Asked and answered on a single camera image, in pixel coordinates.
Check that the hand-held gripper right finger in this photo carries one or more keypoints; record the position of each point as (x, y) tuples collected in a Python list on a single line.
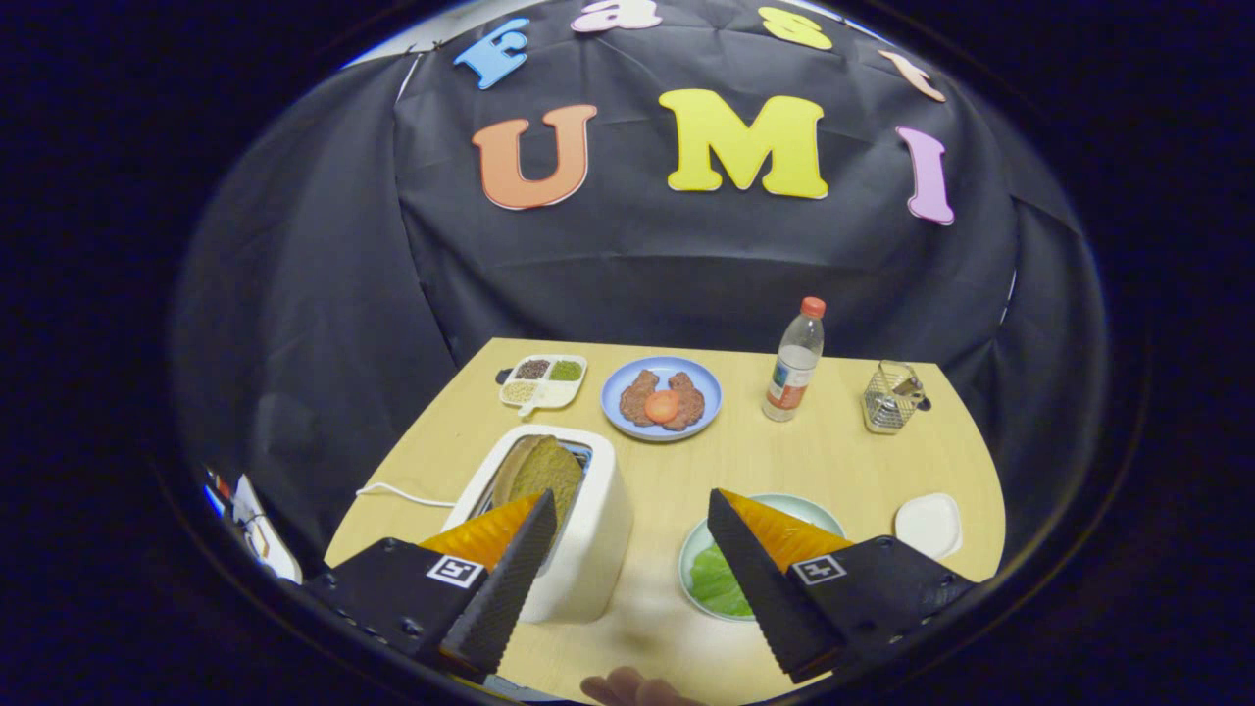
[(760, 588)]

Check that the white divided seasoning tray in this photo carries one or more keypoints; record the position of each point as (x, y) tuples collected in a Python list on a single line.
[(544, 382)]

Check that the clear bottle with red cap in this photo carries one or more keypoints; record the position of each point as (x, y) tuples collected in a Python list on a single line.
[(789, 378)]

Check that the green lettuce leaf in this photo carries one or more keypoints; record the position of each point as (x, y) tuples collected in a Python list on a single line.
[(718, 583)]

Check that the brown bread slice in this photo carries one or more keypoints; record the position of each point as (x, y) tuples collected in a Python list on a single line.
[(549, 471)]

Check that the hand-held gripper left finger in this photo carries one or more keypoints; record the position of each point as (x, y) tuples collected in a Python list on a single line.
[(505, 588)]

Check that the small white square plate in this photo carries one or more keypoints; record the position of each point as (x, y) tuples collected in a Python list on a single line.
[(928, 527)]

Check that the red tomato slice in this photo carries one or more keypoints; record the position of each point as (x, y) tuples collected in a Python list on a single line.
[(662, 407)]

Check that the white printed clutter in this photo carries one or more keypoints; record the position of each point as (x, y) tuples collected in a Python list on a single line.
[(260, 534)]

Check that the light green round plate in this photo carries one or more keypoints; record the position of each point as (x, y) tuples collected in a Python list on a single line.
[(804, 510)]

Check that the blue round plate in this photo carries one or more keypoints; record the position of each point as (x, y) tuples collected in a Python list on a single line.
[(613, 402)]

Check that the white toaster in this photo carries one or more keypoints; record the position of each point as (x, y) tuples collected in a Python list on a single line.
[(588, 554)]

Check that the brown meat patty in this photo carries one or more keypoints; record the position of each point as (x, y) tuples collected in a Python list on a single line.
[(689, 397), (637, 397)]

